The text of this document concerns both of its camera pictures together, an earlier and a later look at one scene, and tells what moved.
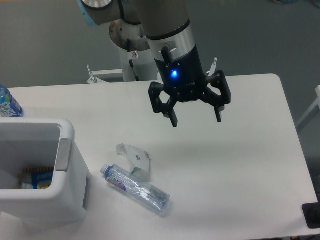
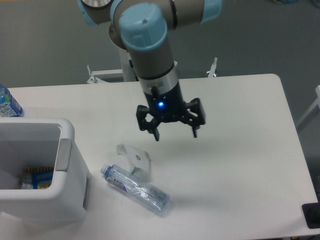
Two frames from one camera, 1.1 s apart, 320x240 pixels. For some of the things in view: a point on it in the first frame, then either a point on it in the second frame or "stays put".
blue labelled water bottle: (9, 106) stays put
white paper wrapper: (139, 159) stays put
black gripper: (183, 76) → (167, 106)
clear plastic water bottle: (135, 188) stays put
